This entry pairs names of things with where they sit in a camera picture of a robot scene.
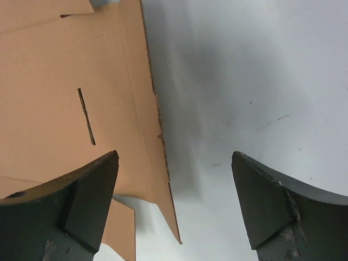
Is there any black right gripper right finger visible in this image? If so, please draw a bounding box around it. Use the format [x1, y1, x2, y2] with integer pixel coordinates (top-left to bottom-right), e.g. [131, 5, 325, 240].
[232, 151, 347, 261]

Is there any cardboard box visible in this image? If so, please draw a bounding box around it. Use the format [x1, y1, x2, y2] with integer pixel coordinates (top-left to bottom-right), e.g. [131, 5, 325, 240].
[1, 1, 180, 260]

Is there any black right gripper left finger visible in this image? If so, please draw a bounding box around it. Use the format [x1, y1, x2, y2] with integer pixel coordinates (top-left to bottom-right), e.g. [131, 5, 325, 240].
[1, 151, 119, 260]

